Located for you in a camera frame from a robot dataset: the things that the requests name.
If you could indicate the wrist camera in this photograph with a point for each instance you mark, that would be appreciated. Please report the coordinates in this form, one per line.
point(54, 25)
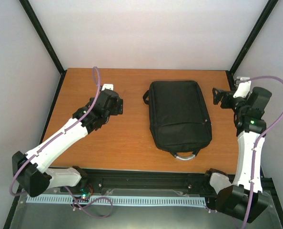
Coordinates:
point(107, 86)
point(251, 90)

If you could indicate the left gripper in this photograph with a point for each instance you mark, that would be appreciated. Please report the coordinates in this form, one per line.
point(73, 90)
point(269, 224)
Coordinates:
point(118, 109)

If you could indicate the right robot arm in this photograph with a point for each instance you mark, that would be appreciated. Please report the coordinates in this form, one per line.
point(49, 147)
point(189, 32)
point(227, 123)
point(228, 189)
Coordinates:
point(243, 197)

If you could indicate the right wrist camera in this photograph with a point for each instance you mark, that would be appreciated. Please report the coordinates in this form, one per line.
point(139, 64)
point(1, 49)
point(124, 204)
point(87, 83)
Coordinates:
point(251, 90)

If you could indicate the light blue cable duct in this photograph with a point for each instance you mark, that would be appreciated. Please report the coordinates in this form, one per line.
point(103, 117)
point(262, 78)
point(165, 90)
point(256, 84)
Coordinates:
point(131, 201)

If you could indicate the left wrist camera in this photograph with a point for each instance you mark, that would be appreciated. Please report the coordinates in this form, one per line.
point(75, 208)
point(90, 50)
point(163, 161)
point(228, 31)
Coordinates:
point(107, 86)

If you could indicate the black student bag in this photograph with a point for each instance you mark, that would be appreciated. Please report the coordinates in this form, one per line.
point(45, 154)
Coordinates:
point(179, 120)

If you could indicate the black aluminium frame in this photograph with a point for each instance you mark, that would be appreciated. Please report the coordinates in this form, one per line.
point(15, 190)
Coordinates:
point(141, 176)

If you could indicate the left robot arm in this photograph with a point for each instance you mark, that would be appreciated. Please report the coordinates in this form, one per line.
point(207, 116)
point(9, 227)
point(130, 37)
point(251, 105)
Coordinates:
point(47, 152)

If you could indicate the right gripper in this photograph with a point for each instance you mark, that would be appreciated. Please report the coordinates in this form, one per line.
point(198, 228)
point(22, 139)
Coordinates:
point(217, 98)

